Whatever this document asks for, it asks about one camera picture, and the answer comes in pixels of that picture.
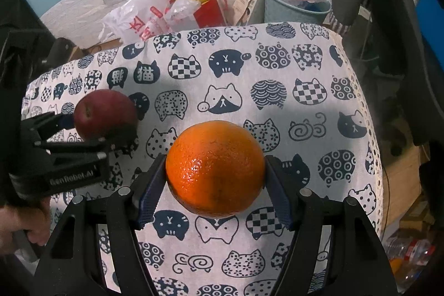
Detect red apple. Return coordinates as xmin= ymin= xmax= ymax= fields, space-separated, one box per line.
xmin=73 ymin=89 xmax=138 ymax=140

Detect orange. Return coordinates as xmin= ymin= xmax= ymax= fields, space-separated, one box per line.
xmin=166 ymin=120 xmax=266 ymax=218

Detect left hand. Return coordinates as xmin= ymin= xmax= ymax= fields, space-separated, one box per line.
xmin=0 ymin=198 xmax=51 ymax=255

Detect black speaker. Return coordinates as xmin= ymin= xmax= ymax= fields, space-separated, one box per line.
xmin=45 ymin=37 xmax=75 ymax=68

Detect cat pattern tablecloth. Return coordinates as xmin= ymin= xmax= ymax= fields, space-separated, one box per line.
xmin=24 ymin=23 xmax=382 ymax=295

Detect white plastic bag red print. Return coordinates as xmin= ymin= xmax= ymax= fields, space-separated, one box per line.
xmin=99 ymin=0 xmax=172 ymax=44

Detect red paper bag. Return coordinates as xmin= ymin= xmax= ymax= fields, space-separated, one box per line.
xmin=164 ymin=0 xmax=228 ymax=32

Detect grey blue waste bin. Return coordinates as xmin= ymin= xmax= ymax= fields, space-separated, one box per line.
xmin=264 ymin=0 xmax=331 ymax=24

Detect white paper packages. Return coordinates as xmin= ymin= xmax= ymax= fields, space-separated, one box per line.
xmin=233 ymin=0 xmax=265 ymax=26

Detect blue chair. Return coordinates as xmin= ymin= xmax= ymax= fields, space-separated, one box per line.
xmin=416 ymin=0 xmax=444 ymax=68

